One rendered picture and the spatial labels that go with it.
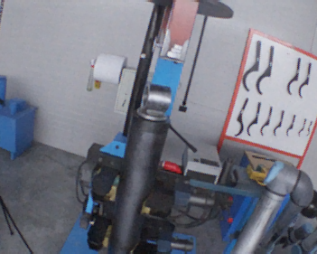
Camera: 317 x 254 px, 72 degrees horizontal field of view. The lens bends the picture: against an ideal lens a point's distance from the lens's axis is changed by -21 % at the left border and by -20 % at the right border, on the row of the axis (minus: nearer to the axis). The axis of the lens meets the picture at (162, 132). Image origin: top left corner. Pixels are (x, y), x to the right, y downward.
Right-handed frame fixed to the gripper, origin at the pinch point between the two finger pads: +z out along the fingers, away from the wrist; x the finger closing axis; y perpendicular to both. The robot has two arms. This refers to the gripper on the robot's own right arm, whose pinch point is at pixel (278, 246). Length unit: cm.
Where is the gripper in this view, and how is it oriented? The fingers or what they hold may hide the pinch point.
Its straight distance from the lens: 205.9
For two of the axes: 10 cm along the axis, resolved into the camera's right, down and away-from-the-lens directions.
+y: -0.7, 6.9, -7.2
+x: 9.3, 3.0, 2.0
